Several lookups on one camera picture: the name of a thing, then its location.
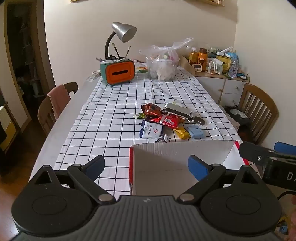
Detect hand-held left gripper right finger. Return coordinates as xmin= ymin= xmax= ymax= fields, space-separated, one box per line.
xmin=177 ymin=155 xmax=265 ymax=205

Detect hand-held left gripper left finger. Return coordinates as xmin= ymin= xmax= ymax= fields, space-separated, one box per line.
xmin=28 ymin=155 xmax=116 ymax=205

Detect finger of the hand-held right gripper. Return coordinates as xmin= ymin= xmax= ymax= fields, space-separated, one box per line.
xmin=239 ymin=141 xmax=296 ymax=167
xmin=274 ymin=142 xmax=296 ymax=154

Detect red and white cardboard box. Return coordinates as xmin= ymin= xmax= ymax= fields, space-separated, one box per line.
xmin=129 ymin=140 xmax=250 ymax=196

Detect silver snack packet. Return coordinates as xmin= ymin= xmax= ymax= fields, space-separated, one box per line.
xmin=162 ymin=102 xmax=193 ymax=121

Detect brown-red snack packet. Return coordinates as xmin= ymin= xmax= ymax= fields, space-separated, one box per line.
xmin=141 ymin=103 xmax=163 ymax=118

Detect light blue packet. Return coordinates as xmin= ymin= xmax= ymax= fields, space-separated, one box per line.
xmin=185 ymin=125 xmax=204 ymax=139

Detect black bag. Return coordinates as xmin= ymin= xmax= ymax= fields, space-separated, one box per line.
xmin=225 ymin=105 xmax=250 ymax=126

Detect small silver candy wrapper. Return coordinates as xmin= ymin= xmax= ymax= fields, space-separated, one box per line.
xmin=154 ymin=134 xmax=170 ymax=143

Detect light wooden chair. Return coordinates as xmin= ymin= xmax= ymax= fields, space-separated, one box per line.
xmin=238 ymin=83 xmax=279 ymax=145

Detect red snack packet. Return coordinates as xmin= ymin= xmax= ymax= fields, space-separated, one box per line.
xmin=148 ymin=115 xmax=185 ymax=129

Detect white blue snack packet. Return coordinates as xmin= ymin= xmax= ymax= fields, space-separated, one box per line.
xmin=139 ymin=119 xmax=163 ymax=139

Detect white checked tablecloth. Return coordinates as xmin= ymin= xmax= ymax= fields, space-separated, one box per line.
xmin=53 ymin=66 xmax=242 ymax=197

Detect white cabinet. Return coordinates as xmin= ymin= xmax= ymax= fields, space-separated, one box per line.
xmin=194 ymin=70 xmax=250 ymax=109

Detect dark wooden chair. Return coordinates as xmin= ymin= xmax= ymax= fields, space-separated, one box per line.
xmin=37 ymin=82 xmax=79 ymax=137

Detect pink cloth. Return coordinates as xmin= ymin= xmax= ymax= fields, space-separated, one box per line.
xmin=47 ymin=85 xmax=71 ymax=118

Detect clear water bottle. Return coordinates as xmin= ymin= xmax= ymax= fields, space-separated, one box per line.
xmin=229 ymin=52 xmax=239 ymax=78

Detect crumpled clear wrapper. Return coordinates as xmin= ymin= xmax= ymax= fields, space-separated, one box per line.
xmin=87 ymin=70 xmax=102 ymax=81

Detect clear plastic packets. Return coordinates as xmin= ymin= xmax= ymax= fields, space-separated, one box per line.
xmin=207 ymin=58 xmax=223 ymax=75

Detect yellow and white cloth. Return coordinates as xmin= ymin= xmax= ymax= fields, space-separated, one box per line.
xmin=0 ymin=105 xmax=17 ymax=151

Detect yellow container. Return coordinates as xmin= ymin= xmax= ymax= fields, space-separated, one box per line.
xmin=216 ymin=55 xmax=232 ymax=70

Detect orange and green tissue box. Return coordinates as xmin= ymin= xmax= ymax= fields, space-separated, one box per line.
xmin=100 ymin=59 xmax=135 ymax=87

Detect clear plastic bag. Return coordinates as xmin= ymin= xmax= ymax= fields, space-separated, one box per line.
xmin=139 ymin=37 xmax=194 ymax=82

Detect brown cardboard holder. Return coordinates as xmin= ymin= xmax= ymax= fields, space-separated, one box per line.
xmin=180 ymin=55 xmax=196 ymax=76

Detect white tube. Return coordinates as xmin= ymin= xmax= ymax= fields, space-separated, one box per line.
xmin=217 ymin=46 xmax=233 ymax=55

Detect orange-brown bottle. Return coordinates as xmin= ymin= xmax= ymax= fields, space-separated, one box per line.
xmin=198 ymin=48 xmax=210 ymax=71

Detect yellow oil bottle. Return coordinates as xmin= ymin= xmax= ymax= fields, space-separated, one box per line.
xmin=189 ymin=47 xmax=199 ymax=66

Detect green printed packet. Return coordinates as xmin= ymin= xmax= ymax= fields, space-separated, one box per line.
xmin=134 ymin=60 xmax=148 ymax=73

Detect white-tipped brush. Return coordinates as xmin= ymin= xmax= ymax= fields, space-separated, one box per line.
xmin=112 ymin=42 xmax=121 ymax=58

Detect silver desk lamp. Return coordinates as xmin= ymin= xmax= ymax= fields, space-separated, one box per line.
xmin=105 ymin=22 xmax=137 ymax=61

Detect black cable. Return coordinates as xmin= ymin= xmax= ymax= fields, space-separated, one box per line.
xmin=277 ymin=190 xmax=296 ymax=200

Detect wooden door frame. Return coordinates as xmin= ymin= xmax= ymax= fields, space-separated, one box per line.
xmin=3 ymin=0 xmax=57 ymax=130

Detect wooden wall shelf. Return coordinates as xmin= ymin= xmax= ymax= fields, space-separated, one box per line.
xmin=190 ymin=0 xmax=225 ymax=7

